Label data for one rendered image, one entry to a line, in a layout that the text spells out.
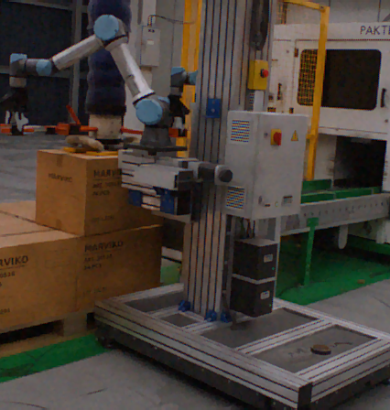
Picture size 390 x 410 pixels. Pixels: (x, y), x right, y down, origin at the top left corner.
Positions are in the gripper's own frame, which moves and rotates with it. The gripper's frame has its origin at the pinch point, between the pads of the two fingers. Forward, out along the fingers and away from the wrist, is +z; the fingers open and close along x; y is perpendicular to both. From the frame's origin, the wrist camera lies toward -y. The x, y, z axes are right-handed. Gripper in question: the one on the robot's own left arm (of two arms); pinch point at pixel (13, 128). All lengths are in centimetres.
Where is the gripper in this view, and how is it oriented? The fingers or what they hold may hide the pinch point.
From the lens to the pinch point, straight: 334.0
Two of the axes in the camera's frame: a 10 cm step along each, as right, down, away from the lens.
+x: -7.6, -1.5, 6.3
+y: 6.4, -0.8, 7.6
